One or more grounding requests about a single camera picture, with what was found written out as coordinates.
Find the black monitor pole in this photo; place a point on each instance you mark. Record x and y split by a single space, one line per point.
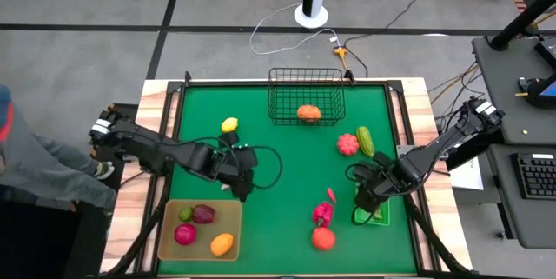
525 16

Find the translucent orange plastic tray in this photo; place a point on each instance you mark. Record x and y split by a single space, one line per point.
204 227

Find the green bumpy cucumber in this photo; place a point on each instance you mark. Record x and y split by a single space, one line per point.
366 141

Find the black desk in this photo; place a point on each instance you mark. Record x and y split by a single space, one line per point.
499 75
530 227

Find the black cabinet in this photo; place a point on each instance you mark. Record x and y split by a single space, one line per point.
87 244

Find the black keyboard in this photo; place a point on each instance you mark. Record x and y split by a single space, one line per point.
536 177

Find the green plastic basket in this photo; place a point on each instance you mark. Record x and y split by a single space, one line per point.
385 220

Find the black aluminium rig frame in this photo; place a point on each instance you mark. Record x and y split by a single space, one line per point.
217 82

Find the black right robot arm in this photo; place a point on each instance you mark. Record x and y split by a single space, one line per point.
434 150

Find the bright red apple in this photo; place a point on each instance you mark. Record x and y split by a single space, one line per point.
185 234

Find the green pepper with stem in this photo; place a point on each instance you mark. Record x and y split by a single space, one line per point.
377 214

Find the green lime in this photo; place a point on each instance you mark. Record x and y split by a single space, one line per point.
185 214

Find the person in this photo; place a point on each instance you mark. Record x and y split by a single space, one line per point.
43 166

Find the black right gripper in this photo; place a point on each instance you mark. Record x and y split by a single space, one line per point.
375 179

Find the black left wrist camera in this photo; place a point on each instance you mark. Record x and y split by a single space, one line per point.
229 138

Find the yellow orange mango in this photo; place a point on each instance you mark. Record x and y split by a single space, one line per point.
222 244

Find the yellow power plug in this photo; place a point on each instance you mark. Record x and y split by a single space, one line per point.
341 51

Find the black desk device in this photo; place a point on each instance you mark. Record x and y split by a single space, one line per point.
536 92

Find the small red chili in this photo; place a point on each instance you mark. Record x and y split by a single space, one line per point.
331 194

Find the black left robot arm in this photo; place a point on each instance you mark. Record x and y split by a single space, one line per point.
147 148

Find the white garlic bulb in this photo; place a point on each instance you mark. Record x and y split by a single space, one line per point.
225 187

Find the dark red apple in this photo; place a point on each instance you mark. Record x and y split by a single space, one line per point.
203 214

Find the yellow lemon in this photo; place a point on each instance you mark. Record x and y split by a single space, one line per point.
229 124

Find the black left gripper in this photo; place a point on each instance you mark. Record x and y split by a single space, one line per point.
236 164

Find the large orange fruit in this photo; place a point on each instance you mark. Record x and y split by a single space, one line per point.
323 238

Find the orange pumpkin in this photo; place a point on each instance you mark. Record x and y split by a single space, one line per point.
309 113

